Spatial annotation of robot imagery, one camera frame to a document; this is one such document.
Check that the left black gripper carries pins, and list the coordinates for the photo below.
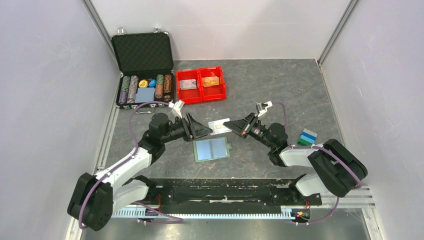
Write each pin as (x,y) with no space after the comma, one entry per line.
(195,129)

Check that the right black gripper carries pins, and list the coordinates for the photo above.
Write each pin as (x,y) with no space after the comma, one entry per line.
(242,127)

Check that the white gold VIP card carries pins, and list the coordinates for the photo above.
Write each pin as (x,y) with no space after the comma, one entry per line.
(218,127)

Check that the green card holder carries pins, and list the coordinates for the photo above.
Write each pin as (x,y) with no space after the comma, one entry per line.
(211,149)

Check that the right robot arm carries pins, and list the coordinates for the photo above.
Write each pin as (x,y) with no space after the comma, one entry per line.
(336,169)

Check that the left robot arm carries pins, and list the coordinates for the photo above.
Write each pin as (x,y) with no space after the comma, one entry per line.
(96,197)

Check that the white card in bin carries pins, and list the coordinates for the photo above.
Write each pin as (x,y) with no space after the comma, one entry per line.
(188,84)

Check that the orange card in bin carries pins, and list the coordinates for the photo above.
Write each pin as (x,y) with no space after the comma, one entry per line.
(210,81)

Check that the blue playing card deck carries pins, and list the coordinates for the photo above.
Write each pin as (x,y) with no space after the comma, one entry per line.
(145,94)

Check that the blue green card stack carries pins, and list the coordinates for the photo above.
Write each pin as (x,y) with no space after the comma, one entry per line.
(307,138)

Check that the left red bin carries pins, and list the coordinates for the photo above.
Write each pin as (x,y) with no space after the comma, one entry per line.
(189,96)

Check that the red bin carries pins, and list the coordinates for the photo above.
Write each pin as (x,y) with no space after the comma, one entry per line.
(215,93)
(189,96)

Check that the right red bin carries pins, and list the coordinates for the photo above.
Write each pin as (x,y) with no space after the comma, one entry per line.
(215,93)

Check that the yellow dealer chip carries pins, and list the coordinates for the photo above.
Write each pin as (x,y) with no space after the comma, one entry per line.
(143,83)

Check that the black poker chip case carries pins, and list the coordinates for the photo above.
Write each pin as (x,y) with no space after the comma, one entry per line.
(144,56)

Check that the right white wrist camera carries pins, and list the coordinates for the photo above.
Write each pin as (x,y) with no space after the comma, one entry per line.
(262,108)

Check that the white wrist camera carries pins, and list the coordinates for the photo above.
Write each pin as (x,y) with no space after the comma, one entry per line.
(262,108)
(176,108)

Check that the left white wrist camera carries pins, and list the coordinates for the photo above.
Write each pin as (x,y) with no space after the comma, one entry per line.
(176,108)

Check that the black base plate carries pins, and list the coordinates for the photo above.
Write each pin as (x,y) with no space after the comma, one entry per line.
(226,195)

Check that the aluminium frame rail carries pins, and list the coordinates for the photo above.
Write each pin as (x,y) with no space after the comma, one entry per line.
(357,200)

